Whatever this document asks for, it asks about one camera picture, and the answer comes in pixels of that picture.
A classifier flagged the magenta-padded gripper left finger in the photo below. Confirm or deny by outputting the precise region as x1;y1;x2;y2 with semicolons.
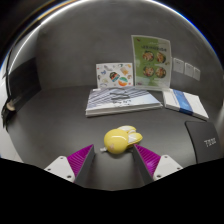
43;143;96;186

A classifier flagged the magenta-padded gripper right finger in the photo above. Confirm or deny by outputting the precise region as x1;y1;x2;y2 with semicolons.
132;143;184;186

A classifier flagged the yellow computer mouse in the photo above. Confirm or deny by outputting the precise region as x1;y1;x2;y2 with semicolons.
99;125;144;155

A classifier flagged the black mouse pad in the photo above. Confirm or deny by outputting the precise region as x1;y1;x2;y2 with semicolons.
184;120;223;164

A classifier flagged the grey-blue cover book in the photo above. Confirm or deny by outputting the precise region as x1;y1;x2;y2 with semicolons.
85;87;164;118

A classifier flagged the white book with blue band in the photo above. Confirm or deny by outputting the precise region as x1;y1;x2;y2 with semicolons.
161;88;210;121

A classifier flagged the white sticker sheet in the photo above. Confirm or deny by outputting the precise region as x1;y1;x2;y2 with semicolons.
95;62;134;90

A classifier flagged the black monitor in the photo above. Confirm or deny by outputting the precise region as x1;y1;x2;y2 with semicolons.
0;56;42;129

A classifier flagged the green food menu sheet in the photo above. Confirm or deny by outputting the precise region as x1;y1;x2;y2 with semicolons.
131;34;173;92

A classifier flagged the white wall socket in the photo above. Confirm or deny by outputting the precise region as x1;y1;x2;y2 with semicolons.
193;66;202;82
172;57;185;75
184;62;195;78

